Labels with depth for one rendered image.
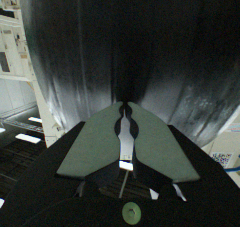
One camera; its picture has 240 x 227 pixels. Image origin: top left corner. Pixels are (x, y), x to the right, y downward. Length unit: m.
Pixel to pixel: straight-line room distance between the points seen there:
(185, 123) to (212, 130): 0.04
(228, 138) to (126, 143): 0.39
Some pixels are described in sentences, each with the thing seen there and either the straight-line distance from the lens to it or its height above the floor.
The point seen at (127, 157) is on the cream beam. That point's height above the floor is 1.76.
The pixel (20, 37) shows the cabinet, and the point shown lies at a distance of 5.08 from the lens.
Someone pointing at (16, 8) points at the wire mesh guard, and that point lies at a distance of 0.92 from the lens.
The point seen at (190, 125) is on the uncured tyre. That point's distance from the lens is 0.18.
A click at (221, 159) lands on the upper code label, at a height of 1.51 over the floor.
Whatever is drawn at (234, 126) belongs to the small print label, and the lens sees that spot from 0.50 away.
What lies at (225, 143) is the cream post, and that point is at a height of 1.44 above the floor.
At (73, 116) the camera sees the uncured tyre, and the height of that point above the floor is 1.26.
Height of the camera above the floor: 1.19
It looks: 22 degrees up
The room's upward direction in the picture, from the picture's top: 178 degrees counter-clockwise
